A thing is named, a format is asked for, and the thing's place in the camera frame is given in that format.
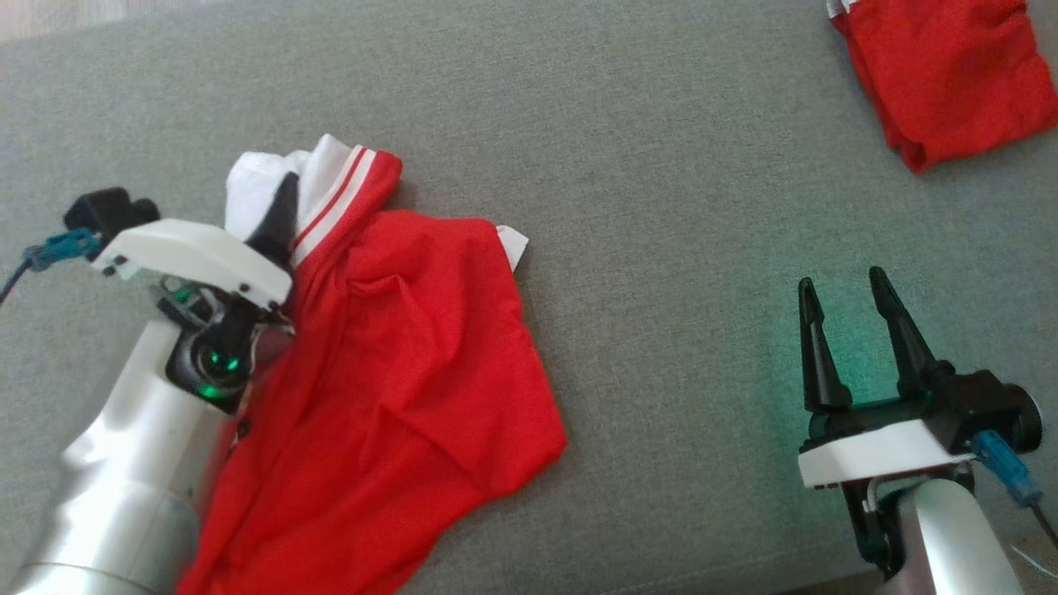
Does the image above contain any right camera cable blue plug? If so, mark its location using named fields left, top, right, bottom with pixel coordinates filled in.
left=971, top=430, right=1058, bottom=550

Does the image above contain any grey sofa seat cushion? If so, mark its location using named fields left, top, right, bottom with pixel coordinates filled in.
left=0, top=0, right=1058, bottom=595

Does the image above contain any red jersey white striped collar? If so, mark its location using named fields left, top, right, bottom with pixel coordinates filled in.
left=175, top=134, right=570, bottom=595

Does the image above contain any red shorts white side stripe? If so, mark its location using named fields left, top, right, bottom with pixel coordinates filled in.
left=827, top=0, right=1058, bottom=174

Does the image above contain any left camera cable blue plug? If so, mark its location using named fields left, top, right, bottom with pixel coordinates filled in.
left=0, top=230, right=102, bottom=308

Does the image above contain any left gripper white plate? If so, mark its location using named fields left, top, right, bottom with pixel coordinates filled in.
left=91, top=172, right=300, bottom=412

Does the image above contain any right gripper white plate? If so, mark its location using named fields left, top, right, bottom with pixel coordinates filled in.
left=798, top=267, right=978, bottom=579

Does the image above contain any camera cable blue plug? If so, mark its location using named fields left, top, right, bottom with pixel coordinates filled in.
left=0, top=230, right=102, bottom=308
left=971, top=430, right=1058, bottom=550

